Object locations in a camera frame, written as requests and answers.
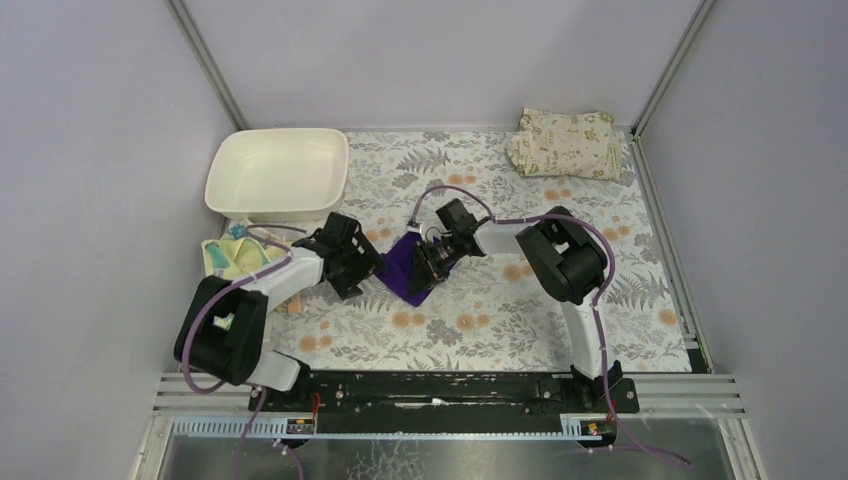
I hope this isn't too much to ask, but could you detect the purple towel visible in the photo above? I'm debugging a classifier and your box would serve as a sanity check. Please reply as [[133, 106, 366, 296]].
[[376, 232, 456, 307]]

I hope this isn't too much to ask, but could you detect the yellow teal patterned towel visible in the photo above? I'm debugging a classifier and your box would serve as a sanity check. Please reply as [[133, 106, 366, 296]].
[[201, 219, 305, 280]]

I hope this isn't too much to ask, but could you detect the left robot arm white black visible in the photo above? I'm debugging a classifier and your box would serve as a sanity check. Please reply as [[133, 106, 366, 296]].
[[173, 212, 386, 394]]

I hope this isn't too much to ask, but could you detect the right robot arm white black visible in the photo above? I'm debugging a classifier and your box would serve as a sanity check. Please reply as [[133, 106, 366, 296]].
[[403, 199, 615, 380]]

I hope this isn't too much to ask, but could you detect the floral patterned table mat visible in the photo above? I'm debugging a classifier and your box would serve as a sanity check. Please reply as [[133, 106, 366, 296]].
[[264, 132, 691, 372]]

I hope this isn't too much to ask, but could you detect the white rectangular basin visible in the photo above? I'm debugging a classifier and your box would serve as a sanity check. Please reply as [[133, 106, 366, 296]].
[[204, 128, 350, 222]]

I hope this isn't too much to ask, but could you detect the cream patterned folded towel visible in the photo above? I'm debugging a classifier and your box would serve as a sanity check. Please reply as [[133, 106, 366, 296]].
[[506, 108, 627, 182]]

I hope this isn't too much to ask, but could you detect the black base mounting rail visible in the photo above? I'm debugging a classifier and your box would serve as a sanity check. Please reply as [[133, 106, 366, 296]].
[[249, 368, 640, 434]]

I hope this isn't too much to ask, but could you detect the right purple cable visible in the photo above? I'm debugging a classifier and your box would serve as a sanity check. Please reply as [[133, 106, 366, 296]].
[[409, 185, 694, 472]]

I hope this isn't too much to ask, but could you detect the white cable duct strip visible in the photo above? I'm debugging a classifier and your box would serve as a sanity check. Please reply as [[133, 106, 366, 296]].
[[172, 416, 316, 439]]

